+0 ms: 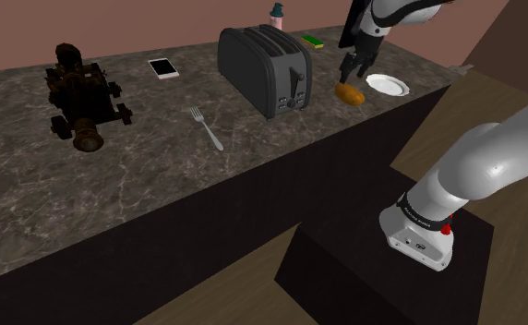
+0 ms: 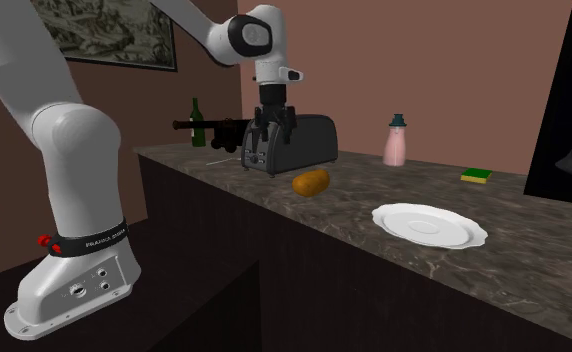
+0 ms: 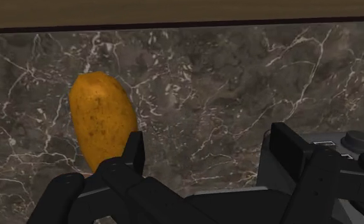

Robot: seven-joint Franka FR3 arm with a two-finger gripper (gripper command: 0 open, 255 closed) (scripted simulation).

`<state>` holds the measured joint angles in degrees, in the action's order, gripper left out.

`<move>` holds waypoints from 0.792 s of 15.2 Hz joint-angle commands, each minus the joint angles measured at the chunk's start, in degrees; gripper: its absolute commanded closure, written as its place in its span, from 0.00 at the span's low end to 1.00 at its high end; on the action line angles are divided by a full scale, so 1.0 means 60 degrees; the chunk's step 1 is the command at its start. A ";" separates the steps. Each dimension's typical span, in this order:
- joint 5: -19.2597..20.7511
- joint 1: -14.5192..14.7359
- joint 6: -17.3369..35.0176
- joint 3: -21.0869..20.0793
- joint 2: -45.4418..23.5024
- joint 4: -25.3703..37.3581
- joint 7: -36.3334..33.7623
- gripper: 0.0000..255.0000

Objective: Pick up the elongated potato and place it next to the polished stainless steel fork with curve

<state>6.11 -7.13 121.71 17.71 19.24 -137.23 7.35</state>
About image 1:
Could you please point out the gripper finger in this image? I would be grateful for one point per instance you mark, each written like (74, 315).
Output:
(347, 67)
(366, 65)

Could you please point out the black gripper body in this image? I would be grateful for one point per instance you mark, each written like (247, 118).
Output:
(368, 45)

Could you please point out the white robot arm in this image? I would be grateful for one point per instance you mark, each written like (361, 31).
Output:
(480, 166)

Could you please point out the orange-brown potato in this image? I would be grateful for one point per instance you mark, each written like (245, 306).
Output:
(350, 95)

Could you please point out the white plate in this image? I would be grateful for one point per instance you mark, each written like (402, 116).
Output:
(387, 85)

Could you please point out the green and yellow sponge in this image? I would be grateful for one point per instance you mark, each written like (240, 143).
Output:
(312, 41)

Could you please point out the dark grey toaster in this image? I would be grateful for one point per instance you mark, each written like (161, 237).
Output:
(255, 67)

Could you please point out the silver fork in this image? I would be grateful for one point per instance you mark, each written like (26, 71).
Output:
(207, 129)

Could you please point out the white smartphone black screen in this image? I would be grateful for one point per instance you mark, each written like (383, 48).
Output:
(163, 68)

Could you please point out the dark robot stand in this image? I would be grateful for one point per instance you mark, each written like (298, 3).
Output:
(363, 270)

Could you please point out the dark brown toy cannon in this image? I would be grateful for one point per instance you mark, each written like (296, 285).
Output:
(81, 94)

